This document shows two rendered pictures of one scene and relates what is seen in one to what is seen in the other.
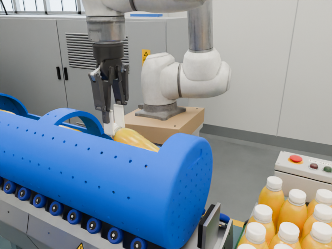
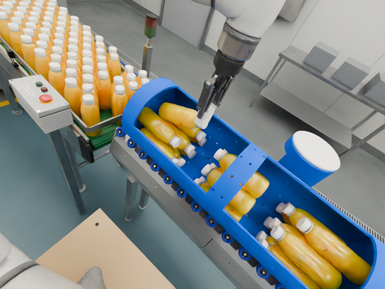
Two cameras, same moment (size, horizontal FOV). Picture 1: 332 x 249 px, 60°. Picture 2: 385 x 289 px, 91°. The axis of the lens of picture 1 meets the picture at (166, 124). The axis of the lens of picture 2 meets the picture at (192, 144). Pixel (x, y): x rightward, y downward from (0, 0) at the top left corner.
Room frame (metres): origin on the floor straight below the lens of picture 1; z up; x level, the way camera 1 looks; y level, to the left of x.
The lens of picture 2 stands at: (1.22, 0.09, 1.61)
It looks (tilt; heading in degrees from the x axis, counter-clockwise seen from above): 46 degrees down; 174
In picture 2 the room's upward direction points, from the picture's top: 24 degrees clockwise
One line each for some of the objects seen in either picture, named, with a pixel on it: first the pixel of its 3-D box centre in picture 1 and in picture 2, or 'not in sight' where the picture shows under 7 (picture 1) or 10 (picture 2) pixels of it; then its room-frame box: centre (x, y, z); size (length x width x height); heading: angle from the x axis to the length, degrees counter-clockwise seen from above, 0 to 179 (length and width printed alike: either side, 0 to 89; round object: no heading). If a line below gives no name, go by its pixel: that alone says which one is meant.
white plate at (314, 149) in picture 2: not in sight; (315, 149); (0.38, 0.82, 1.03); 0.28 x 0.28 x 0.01
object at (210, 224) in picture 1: (208, 232); not in sight; (0.58, -0.11, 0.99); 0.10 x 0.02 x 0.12; 151
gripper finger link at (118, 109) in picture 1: (119, 116); (200, 116); (0.74, 0.13, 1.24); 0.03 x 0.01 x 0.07; 61
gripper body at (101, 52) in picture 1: (109, 61); (224, 70); (0.72, 0.14, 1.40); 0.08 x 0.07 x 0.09; 151
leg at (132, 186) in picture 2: not in sight; (130, 201); (0.67, -0.09, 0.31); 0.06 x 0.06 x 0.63; 61
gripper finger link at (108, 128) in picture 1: (108, 122); (208, 112); (0.70, 0.15, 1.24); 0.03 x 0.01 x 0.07; 61
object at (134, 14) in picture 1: (146, 12); not in sight; (2.56, 0.16, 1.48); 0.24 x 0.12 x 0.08; 73
